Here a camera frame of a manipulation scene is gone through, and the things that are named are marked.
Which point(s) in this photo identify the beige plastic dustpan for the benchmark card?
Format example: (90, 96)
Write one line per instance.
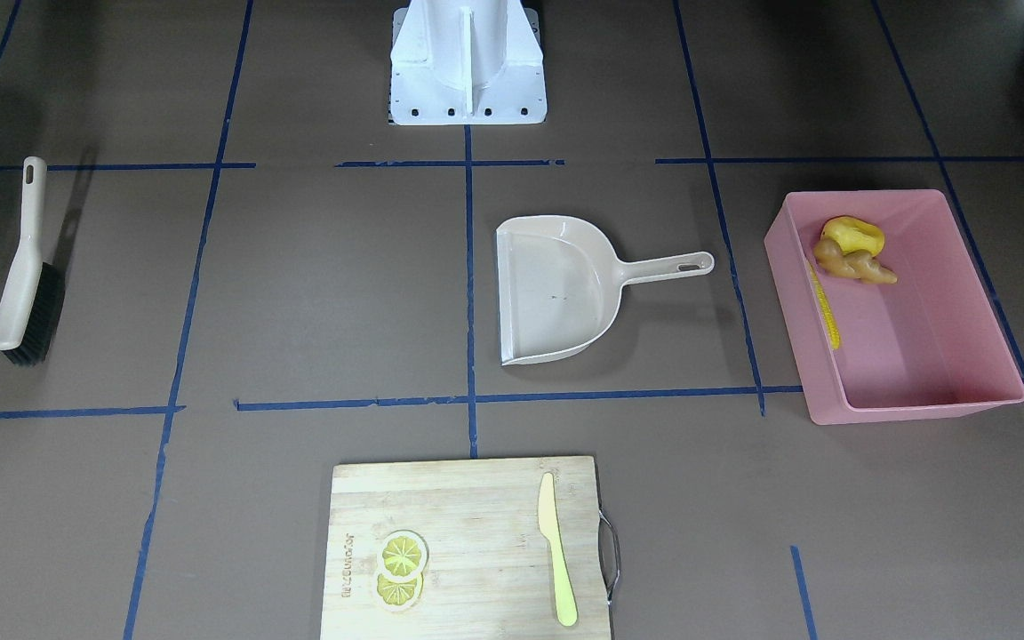
(560, 285)

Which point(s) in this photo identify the yellow toy corn cob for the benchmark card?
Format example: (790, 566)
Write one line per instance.
(826, 312)

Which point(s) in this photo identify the tan toy ginger root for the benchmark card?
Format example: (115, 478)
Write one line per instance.
(859, 265)

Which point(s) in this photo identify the beige hand brush black bristles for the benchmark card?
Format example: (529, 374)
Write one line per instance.
(33, 286)

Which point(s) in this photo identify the pink plastic bin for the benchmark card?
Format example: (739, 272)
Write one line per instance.
(927, 347)

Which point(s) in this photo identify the bamboo cutting board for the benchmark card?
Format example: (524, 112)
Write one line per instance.
(488, 573)

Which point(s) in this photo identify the yellow plastic knife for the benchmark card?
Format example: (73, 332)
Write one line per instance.
(565, 605)

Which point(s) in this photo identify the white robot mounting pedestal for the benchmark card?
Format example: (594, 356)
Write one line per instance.
(467, 63)

